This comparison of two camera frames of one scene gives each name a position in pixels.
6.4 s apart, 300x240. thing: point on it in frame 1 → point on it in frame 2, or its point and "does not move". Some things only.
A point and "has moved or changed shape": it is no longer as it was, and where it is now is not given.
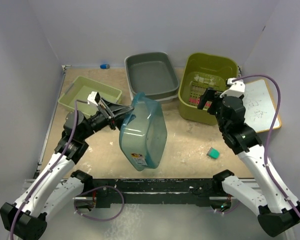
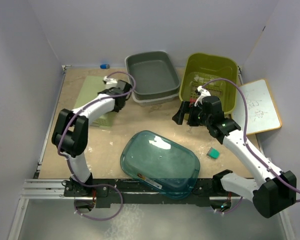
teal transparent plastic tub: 143,139 → 160,164
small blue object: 105,66 does not move
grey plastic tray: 153,74 does not move
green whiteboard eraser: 213,153 does not move
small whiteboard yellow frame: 260,108 does not move
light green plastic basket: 80,89 has moved or changed shape
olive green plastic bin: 200,71 does not move
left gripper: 112,112 → 116,110
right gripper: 210,95 → 178,117
